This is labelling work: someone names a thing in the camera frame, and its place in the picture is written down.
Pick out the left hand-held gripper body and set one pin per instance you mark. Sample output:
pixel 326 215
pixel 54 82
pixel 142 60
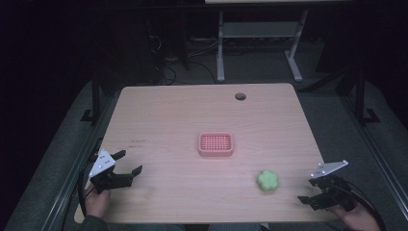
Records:
pixel 102 165

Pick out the black metal stand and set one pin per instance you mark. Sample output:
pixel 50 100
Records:
pixel 95 96
pixel 362 96

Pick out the grey metal rail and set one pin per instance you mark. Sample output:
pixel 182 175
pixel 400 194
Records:
pixel 375 150
pixel 75 166

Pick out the green flower-shaped soap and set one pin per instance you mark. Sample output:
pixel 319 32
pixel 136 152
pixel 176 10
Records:
pixel 267 181

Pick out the person's right hand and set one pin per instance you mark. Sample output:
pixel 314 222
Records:
pixel 354 217

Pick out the white metal desk frame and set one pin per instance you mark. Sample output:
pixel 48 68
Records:
pixel 256 29

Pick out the person's left hand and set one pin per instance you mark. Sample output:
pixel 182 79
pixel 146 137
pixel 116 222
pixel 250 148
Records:
pixel 96 202

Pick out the pink slotted soap dish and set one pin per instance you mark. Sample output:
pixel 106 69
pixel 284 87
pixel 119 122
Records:
pixel 215 144

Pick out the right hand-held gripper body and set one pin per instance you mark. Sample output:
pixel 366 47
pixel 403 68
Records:
pixel 333 191

